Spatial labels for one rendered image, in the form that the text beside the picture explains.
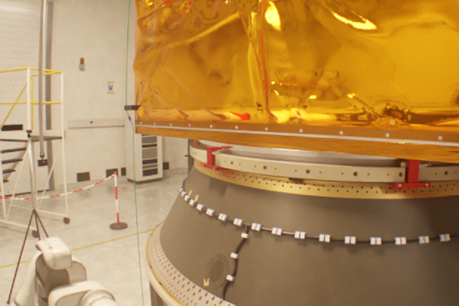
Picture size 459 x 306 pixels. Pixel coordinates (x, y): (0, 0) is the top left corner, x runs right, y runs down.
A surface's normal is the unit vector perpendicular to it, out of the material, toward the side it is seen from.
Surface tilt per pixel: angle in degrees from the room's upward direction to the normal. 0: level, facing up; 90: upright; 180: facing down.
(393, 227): 62
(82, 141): 90
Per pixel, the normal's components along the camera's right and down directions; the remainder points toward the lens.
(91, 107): 0.73, 0.04
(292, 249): -0.43, -0.41
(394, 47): -0.72, 0.04
